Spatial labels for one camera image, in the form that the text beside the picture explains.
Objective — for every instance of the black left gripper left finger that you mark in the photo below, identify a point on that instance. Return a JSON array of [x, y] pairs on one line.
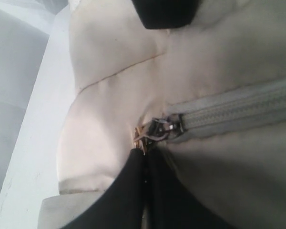
[[121, 205]]

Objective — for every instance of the cream duffel bag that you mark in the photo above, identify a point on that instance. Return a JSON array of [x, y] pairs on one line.
[[210, 95]]

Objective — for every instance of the white backdrop curtain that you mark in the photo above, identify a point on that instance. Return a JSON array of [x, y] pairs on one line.
[[21, 52]]

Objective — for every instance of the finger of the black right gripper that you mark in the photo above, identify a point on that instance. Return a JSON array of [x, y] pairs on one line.
[[166, 14]]

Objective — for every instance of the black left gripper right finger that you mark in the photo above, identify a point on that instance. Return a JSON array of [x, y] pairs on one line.
[[169, 204]]

